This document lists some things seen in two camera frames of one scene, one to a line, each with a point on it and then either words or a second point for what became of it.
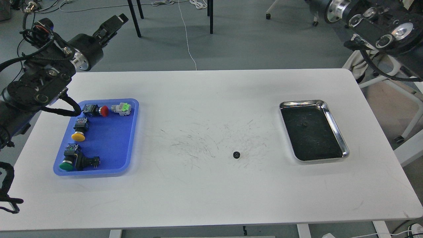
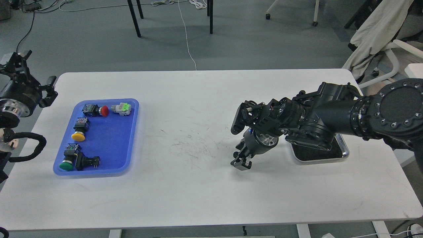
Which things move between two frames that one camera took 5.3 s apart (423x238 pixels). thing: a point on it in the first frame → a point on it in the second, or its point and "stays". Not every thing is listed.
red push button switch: [93, 110] stays
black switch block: [82, 162] stays
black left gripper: [88, 50] → [20, 95]
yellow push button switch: [81, 125] stays
